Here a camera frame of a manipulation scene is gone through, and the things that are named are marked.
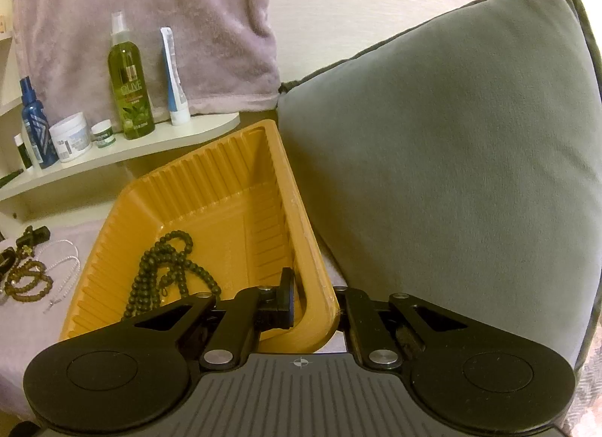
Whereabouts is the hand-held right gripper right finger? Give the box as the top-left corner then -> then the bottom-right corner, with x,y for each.
332,286 -> 481,370

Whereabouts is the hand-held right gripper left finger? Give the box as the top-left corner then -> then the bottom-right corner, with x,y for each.
121,268 -> 302,370

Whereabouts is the yellow ribbed plastic tray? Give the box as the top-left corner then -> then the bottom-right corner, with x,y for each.
59,119 -> 339,355

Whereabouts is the dark green bead necklace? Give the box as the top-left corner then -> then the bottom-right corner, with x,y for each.
121,230 -> 222,322

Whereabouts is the grey velvet cushion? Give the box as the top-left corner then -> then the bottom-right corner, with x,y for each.
277,0 -> 602,367

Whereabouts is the white curved shelf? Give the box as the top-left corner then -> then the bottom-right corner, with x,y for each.
0,111 -> 242,205

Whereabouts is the blue and white tube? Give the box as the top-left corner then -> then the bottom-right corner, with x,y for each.
160,27 -> 191,126

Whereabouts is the small green label jar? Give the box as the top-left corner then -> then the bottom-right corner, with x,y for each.
91,120 -> 114,149

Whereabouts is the small black box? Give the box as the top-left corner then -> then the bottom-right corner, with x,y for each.
16,225 -> 50,250

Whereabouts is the green spray bottle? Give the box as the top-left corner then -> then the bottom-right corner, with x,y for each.
107,11 -> 156,140

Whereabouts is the pale pink bed sheet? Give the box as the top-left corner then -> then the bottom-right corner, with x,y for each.
0,219 -> 114,419

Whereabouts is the white cream jar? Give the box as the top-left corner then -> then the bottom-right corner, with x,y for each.
48,112 -> 93,164

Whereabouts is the blue patterned spray bottle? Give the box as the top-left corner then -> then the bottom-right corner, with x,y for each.
19,76 -> 59,169

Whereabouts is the small dark white-capped bottle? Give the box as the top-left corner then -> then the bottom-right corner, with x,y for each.
13,133 -> 33,171

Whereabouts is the mauve fleece towel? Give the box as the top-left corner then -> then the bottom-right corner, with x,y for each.
12,0 -> 280,125

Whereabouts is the white pearl necklace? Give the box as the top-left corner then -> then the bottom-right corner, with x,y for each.
28,239 -> 82,316

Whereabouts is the brown bead bracelet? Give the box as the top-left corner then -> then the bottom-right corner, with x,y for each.
4,260 -> 53,305

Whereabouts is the braided brown bracelet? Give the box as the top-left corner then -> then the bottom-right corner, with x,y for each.
16,226 -> 37,260

